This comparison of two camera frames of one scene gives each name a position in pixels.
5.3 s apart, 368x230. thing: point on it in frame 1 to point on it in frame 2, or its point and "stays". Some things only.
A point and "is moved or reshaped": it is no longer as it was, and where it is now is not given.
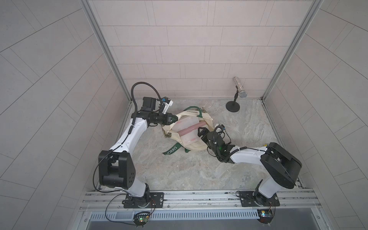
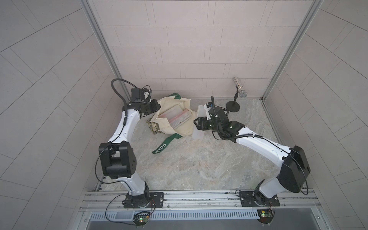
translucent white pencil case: [192, 138] to [201, 112]
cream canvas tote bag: [184, 129] is moved or reshaped
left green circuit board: [141, 218] stays
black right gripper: [205, 130] to [203, 126]
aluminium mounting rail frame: [109, 205] stays
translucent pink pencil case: [201, 123] to [180, 118]
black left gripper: [166, 120] to [154, 109]
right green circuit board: [265, 215] stays
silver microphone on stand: [234, 106] stays
